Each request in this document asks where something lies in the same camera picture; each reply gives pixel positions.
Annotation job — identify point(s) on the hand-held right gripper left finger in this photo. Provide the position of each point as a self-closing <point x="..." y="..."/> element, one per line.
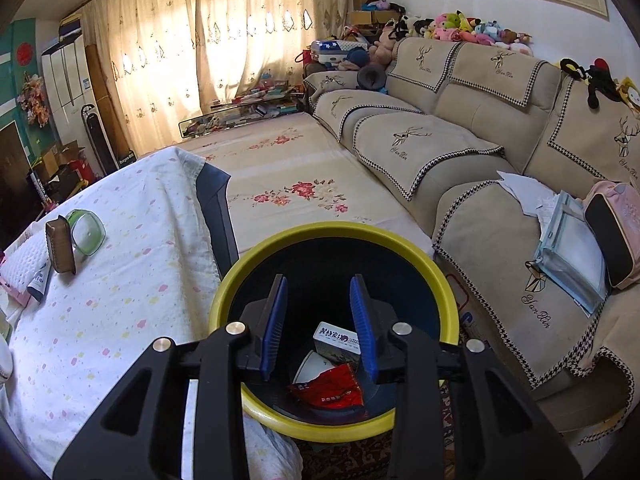
<point x="275" y="330"/>

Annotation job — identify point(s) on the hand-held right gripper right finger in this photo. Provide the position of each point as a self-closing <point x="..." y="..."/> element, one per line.
<point x="362" y="330"/>

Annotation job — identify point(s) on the white printed box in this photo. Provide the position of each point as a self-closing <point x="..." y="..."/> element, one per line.
<point x="332" y="340"/>

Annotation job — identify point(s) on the white paper cup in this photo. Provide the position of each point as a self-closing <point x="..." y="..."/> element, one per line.
<point x="309" y="366"/>

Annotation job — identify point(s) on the red snack packet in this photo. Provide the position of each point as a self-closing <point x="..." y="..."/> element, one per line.
<point x="335" y="385"/>

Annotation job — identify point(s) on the yellow rimmed dark trash bin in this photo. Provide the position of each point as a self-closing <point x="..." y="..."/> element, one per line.
<point x="320" y="260"/>

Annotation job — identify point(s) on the patterned rug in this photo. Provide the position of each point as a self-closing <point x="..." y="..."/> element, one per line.
<point x="345" y="460"/>

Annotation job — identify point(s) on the dark table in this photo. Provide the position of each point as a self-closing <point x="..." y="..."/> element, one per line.
<point x="217" y="210"/>

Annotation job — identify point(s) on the beige deer print sofa cover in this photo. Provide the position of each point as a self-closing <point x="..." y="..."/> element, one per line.
<point x="500" y="72"/>
<point x="327" y="82"/>
<point x="595" y="145"/>
<point x="425" y="145"/>
<point x="425" y="65"/>
<point x="365" y="110"/>
<point x="495" y="270"/>

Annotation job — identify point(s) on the white dotted tablecloth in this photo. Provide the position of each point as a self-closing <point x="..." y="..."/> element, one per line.
<point x="125" y="260"/>

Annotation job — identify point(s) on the floral mat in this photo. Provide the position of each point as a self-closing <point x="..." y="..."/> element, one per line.
<point x="300" y="160"/>

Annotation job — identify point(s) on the white papers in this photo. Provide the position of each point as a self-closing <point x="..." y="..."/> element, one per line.
<point x="525" y="190"/>

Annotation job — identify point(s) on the glass coffee table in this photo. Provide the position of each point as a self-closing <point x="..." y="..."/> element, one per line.
<point x="215" y="122"/>

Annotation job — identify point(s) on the blue document bag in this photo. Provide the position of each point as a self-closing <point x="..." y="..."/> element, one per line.
<point x="570" y="250"/>

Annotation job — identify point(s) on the brown case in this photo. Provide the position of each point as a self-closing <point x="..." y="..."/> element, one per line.
<point x="60" y="245"/>

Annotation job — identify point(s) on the pile of books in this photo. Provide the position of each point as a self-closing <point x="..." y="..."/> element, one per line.
<point x="270" y="97"/>

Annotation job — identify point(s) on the white tube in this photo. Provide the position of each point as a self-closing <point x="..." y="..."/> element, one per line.
<point x="39" y="285"/>

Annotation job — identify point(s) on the beige sofa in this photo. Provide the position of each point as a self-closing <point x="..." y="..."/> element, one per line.
<point x="480" y="110"/>

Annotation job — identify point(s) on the red canister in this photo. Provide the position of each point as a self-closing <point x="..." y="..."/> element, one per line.
<point x="82" y="171"/>

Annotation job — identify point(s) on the dark neck pillow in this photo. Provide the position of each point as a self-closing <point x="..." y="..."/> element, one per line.
<point x="371" y="77"/>

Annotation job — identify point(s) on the black standing fan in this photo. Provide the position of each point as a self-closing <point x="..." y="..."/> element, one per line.
<point x="97" y="140"/>

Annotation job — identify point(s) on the white textured pack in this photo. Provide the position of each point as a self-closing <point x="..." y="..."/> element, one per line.
<point x="22" y="260"/>

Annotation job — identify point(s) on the pink flat packet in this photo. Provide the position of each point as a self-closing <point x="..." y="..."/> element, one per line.
<point x="15" y="294"/>

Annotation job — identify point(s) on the pink and black bag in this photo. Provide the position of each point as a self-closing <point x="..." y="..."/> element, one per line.
<point x="607" y="235"/>

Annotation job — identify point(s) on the blue and white suitcase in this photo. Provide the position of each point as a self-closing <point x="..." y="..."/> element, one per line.
<point x="330" y="52"/>

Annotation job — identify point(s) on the brown board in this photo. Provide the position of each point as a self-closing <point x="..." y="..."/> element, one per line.
<point x="107" y="100"/>

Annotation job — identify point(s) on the pink teddy bear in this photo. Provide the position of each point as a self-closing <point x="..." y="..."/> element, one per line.
<point x="382" y="45"/>

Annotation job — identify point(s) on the beige patterned curtain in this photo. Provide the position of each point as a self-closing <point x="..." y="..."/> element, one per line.
<point x="200" y="50"/>

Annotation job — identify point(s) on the black television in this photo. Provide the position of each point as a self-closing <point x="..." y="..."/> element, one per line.
<point x="15" y="185"/>

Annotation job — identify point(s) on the row of plush toys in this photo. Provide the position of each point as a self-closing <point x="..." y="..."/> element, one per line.
<point x="460" y="30"/>

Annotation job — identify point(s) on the white refrigerator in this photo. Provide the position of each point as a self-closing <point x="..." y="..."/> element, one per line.
<point x="62" y="90"/>

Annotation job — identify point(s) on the artificial flowers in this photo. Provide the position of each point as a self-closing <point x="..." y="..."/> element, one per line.
<point x="34" y="100"/>

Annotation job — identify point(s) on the black and red plush toy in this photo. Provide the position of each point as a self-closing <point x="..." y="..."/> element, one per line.
<point x="595" y="80"/>

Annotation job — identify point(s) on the yellow plush toy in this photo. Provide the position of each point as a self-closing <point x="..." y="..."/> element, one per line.
<point x="631" y="95"/>

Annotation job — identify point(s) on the red round ornament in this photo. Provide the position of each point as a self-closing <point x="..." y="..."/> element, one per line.
<point x="24" y="54"/>

